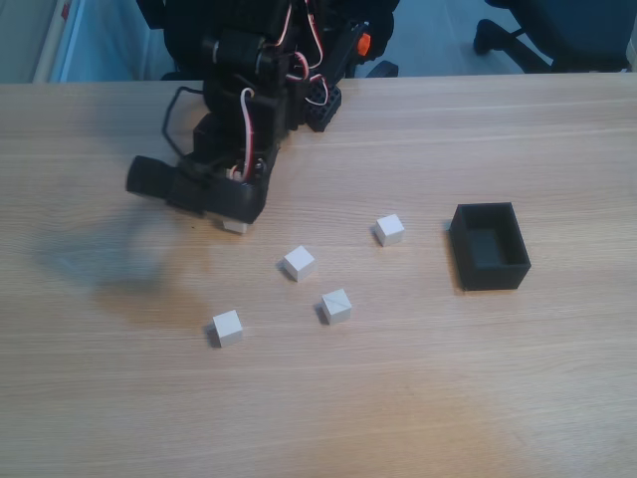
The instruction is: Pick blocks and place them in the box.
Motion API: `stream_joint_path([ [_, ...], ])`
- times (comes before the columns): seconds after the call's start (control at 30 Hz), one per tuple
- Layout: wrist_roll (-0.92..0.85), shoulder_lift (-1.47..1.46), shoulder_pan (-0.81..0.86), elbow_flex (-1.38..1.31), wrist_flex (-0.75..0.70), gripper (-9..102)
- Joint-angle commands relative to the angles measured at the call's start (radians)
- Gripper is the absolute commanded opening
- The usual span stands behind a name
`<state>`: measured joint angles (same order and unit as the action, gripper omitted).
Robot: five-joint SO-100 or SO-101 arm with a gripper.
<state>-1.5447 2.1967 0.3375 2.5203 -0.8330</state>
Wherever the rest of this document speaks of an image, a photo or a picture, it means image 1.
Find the white cube with diagonal line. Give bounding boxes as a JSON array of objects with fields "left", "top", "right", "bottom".
[{"left": 318, "top": 288, "right": 353, "bottom": 326}]

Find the black open box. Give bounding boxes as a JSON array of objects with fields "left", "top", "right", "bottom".
[{"left": 449, "top": 201, "right": 532, "bottom": 293}]

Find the black oval webcam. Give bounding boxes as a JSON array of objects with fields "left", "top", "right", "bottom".
[{"left": 125, "top": 154, "right": 210, "bottom": 216}]

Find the black office chair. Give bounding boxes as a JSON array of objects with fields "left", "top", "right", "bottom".
[{"left": 136, "top": 0, "right": 400, "bottom": 81}]

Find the black clamp with orange button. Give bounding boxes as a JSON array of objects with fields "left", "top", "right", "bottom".
[{"left": 325, "top": 19, "right": 373, "bottom": 81}]

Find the white board with red mark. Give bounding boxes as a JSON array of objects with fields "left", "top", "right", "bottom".
[{"left": 32, "top": 0, "right": 86, "bottom": 84}]

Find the blue office chair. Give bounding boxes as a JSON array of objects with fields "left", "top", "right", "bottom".
[{"left": 472, "top": 0, "right": 637, "bottom": 75}]

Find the red white servo cable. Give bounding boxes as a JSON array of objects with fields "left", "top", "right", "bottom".
[
  {"left": 263, "top": 0, "right": 332, "bottom": 101},
  {"left": 240, "top": 87, "right": 260, "bottom": 180}
]

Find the black camera cable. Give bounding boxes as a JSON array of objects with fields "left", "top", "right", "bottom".
[{"left": 162, "top": 86, "right": 208, "bottom": 168}]

